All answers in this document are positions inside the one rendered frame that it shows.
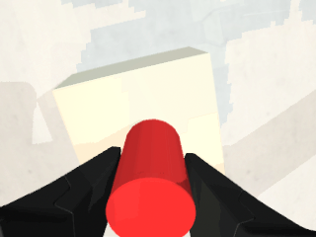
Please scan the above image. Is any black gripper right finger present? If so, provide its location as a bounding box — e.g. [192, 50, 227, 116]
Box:
[185, 153, 316, 237]

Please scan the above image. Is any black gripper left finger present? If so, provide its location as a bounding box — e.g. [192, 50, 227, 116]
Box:
[0, 146, 122, 237]

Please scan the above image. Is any red cylinder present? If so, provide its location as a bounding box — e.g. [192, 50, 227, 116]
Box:
[107, 118, 197, 237]

